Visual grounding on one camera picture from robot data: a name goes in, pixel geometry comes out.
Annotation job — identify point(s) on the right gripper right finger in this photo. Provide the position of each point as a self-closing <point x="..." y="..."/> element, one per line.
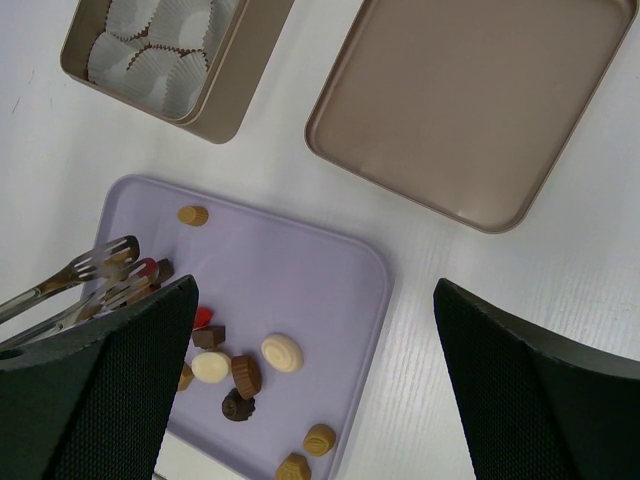
<point x="535" y="404"/>

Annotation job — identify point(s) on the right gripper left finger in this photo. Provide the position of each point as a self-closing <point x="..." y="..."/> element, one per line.
<point x="93" y="402"/>

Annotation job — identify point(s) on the brown cube chocolate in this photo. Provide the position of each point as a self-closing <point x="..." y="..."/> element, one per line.
<point x="210" y="337"/>

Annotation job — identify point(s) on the red heart candy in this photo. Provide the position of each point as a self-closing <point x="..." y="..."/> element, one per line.
<point x="202" y="318"/>

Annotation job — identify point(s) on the caramel leaf square chocolate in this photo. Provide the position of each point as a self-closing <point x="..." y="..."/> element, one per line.
<point x="186" y="377"/>

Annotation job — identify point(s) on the dark rose chocolate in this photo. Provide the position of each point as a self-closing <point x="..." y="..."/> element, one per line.
<point x="237" y="409"/>

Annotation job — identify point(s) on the brown ribbed chocolate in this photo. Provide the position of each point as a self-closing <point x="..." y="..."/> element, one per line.
<point x="246" y="375"/>

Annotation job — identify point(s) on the white swirl oval chocolate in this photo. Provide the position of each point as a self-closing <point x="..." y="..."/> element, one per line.
<point x="282" y="353"/>

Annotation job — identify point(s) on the caramel round chocolate top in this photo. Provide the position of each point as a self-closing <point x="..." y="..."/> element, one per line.
<point x="193" y="215"/>

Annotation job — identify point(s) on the caramel hexagon chocolate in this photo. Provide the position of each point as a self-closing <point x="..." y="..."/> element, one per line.
<point x="293" y="467"/>

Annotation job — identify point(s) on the caramel leaf round chocolate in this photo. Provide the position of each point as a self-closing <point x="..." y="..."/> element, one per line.
<point x="319" y="440"/>

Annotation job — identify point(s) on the purple plastic tray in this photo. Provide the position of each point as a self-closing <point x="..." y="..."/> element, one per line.
<point x="261" y="274"/>

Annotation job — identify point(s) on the brown tin lid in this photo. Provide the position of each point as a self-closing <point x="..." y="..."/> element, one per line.
<point x="464" y="107"/>

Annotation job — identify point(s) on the brown tin box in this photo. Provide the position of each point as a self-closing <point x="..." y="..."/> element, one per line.
<point x="193" y="64"/>

